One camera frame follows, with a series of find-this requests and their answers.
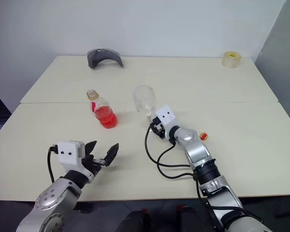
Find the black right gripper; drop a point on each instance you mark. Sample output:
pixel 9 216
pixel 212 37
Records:
pixel 160 133

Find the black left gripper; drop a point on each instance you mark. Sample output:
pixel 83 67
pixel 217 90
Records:
pixel 89 164

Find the clear wine glass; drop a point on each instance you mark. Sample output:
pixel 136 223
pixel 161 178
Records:
pixel 145 99

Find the bottle with red liquid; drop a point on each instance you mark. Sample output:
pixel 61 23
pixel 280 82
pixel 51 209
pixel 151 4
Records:
pixel 105 116

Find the yellow red bottle cap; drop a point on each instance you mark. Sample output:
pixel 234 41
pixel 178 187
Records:
pixel 204 136

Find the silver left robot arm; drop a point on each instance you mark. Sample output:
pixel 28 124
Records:
pixel 53 198

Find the dark rounded shape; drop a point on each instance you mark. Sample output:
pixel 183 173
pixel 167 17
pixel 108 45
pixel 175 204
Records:
pixel 135 221
pixel 192 220

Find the grey curved plastic piece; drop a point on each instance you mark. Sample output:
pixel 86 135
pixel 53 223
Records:
pixel 106 56

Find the clear tape roll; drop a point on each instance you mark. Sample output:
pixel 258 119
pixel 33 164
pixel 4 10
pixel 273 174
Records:
pixel 232 60

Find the grey partition panel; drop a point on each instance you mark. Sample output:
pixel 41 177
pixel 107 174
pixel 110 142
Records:
pixel 282 82

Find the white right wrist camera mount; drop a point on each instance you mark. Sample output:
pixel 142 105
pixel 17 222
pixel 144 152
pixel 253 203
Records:
pixel 165 114

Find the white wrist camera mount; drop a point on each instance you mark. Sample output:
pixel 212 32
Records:
pixel 165 114
pixel 68 154

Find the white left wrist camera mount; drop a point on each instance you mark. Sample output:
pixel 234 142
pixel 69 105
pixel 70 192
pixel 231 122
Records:
pixel 68 154

